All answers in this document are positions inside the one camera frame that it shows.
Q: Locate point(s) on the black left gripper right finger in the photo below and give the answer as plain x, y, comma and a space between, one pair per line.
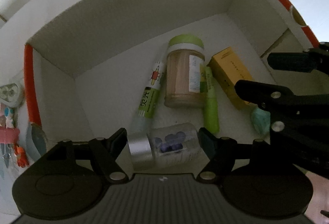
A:
222, 154

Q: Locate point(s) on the grey white correction tape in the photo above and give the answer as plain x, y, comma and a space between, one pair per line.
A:
12, 94

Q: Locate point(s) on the small blue white figurine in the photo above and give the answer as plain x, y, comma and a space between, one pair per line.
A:
7, 117

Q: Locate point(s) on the green lid beige jar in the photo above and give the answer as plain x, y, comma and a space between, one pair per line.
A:
185, 80

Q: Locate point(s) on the green white glue stick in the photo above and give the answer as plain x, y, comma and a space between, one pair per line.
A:
147, 105

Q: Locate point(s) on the yellow rectangular box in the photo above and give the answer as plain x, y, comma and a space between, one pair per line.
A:
227, 69

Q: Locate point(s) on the teal small eraser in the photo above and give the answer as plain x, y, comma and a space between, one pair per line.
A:
260, 120

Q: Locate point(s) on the bright green tube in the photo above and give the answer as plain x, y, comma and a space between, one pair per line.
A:
210, 109

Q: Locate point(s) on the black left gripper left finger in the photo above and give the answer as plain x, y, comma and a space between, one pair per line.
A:
102, 154

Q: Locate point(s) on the clear bottle silver cap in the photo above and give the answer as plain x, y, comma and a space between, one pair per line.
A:
163, 147

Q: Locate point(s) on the orange red small toy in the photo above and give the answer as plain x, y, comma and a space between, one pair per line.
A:
21, 156

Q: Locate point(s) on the person's right hand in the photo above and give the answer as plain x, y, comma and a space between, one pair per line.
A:
319, 201

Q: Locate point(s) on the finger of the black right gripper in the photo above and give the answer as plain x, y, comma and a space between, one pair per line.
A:
269, 97
305, 62

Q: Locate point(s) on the white red cardboard box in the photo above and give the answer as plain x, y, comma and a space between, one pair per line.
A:
85, 70

